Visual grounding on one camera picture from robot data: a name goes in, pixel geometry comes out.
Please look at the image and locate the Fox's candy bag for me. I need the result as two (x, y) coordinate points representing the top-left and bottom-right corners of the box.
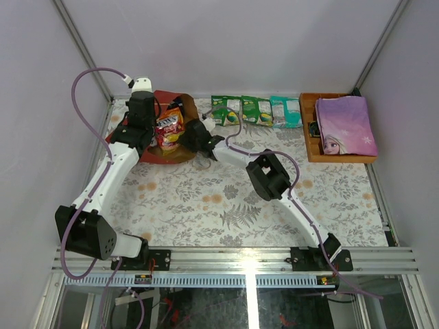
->
(156, 107), (185, 156)

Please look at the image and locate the red brown paper bag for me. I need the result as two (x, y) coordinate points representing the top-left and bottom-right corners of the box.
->
(106, 90), (199, 165)

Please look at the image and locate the green snack packet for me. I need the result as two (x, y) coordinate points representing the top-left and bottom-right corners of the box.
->
(241, 95), (273, 127)
(211, 95), (241, 126)

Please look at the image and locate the teal snack packet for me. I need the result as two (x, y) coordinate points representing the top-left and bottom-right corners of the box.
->
(270, 96), (302, 128)

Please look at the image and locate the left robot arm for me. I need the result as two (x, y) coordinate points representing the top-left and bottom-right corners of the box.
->
(55, 90), (157, 271)

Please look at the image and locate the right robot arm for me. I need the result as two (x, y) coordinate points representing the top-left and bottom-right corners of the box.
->
(178, 119), (342, 271)

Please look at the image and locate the purple Frozen cloth bag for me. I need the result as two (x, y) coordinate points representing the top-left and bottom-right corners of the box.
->
(316, 96), (378, 156)

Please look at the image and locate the floral table mat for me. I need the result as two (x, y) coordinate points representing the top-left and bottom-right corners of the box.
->
(73, 97), (390, 247)

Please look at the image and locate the orange wooden tray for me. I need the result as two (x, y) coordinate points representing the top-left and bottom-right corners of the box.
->
(299, 93), (377, 164)

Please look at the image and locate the small black object in tray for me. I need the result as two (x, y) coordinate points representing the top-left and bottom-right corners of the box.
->
(308, 121), (320, 138)

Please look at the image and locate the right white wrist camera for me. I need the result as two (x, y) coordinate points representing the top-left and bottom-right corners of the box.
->
(202, 115), (216, 132)

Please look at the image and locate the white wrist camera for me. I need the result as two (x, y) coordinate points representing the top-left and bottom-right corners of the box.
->
(202, 115), (216, 132)
(123, 75), (153, 93)

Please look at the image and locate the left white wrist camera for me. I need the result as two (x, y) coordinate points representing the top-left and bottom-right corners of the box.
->
(123, 75), (153, 93)

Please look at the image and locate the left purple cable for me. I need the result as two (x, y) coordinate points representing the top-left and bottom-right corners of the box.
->
(60, 67), (145, 329)

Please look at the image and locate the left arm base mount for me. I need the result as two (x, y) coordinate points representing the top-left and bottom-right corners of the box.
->
(119, 239), (171, 271)

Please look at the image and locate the aluminium front rail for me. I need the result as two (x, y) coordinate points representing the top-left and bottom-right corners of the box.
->
(49, 247), (420, 293)

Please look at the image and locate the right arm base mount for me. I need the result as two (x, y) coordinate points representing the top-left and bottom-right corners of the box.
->
(284, 234), (353, 272)

